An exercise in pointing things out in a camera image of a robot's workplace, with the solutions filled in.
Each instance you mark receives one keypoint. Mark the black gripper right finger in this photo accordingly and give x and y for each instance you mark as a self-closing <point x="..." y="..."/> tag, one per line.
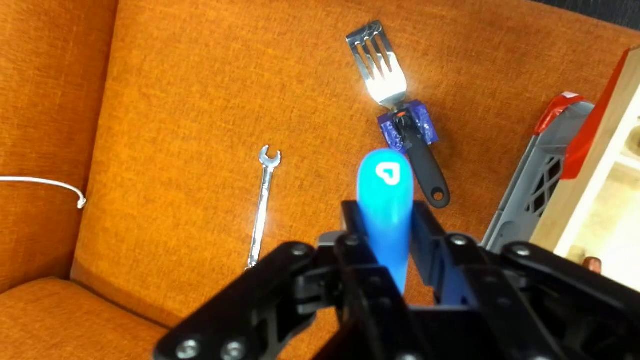
<point x="532" y="300"/>

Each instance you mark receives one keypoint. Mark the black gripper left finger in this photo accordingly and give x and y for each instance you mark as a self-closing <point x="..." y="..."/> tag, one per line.
<point x="312" y="300"/>

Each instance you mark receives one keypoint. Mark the small light blue spoon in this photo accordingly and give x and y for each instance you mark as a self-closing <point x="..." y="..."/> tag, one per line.
<point x="384" y="213"/>

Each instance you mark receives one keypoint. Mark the silver combination wrench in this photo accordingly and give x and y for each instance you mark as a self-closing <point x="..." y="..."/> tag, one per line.
<point x="266" y="192"/>

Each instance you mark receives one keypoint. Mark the wooden compartment organizer tray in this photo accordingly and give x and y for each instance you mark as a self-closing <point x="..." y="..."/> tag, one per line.
<point x="600" y="201"/>

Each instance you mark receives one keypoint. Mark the purple blue toy car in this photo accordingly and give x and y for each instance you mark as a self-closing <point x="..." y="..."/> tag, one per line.
<point x="423" y="123"/>

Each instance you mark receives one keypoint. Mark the orange fabric sofa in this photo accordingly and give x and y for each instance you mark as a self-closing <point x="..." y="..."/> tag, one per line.
<point x="200" y="81"/>

